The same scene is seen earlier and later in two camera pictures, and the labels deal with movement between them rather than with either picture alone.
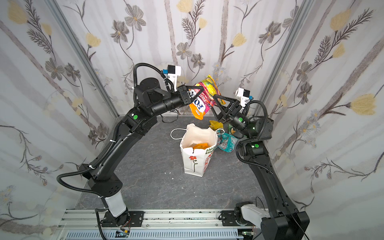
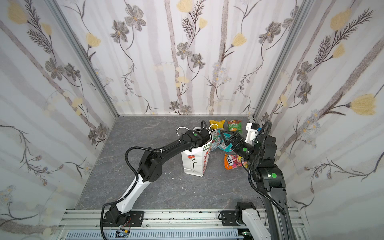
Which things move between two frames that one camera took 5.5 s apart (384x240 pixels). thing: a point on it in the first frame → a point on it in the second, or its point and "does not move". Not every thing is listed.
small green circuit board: (121, 233) does not move
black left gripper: (183, 95) → (205, 135)
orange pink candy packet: (201, 103) → (233, 161)
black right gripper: (231, 111) → (227, 137)
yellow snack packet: (215, 125) does not move
